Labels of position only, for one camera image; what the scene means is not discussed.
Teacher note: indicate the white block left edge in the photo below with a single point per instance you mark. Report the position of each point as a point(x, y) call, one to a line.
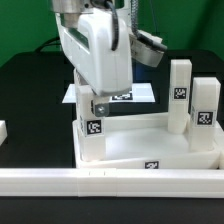
point(3, 131)

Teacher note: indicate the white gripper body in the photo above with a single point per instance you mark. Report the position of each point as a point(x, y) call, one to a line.
point(88, 48)

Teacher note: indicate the white front rail fence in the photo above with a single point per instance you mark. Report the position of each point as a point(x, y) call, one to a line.
point(112, 182)

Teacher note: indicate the white marker base plate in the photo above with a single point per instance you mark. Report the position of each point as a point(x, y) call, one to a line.
point(141, 92)

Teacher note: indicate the white desk top tray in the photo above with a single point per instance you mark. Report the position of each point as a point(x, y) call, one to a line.
point(142, 142)

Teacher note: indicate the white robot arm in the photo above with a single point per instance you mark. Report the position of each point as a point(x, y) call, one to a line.
point(145, 48)

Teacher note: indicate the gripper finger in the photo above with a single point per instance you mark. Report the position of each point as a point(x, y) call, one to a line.
point(100, 106)

